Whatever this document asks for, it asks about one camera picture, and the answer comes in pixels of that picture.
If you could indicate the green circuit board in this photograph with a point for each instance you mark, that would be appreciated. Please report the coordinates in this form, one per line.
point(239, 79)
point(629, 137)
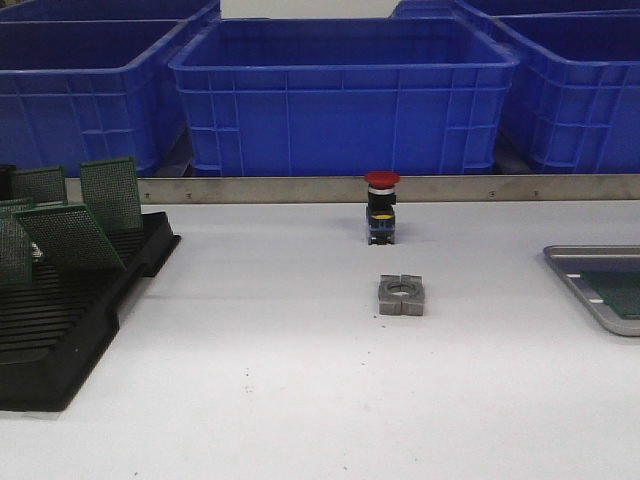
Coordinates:
point(16, 248)
point(110, 190)
point(70, 238)
point(42, 185)
point(619, 290)

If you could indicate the silver metal tray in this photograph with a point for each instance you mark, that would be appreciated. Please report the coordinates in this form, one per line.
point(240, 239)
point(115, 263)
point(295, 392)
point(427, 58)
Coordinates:
point(568, 261)

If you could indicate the black slotted board rack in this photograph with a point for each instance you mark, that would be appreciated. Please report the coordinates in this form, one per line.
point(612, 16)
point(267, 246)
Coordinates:
point(55, 329)

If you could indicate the red emergency stop button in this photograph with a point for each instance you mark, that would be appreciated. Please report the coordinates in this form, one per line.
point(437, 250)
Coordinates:
point(379, 211)

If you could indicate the grey metal clamp block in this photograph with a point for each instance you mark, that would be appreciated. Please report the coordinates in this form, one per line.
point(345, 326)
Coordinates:
point(401, 295)

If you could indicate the centre blue plastic crate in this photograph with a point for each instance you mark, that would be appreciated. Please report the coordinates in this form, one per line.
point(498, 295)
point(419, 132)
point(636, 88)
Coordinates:
point(324, 97)

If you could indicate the blue plastic crate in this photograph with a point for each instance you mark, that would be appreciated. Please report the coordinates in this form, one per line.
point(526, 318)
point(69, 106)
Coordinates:
point(573, 106)
point(79, 91)
point(324, 97)

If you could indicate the far right blue crate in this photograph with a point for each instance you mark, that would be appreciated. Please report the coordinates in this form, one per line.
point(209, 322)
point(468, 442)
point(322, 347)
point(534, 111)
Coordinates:
point(488, 8)

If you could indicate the right blue plastic crate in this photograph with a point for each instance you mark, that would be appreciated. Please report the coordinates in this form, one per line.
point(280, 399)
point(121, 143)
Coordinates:
point(573, 106)

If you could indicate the left blue plastic crate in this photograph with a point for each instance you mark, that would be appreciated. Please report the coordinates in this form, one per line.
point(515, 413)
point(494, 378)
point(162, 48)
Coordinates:
point(79, 91)

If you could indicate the far left blue crate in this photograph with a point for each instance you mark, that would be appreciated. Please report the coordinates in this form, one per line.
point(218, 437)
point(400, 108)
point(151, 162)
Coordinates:
point(69, 10)

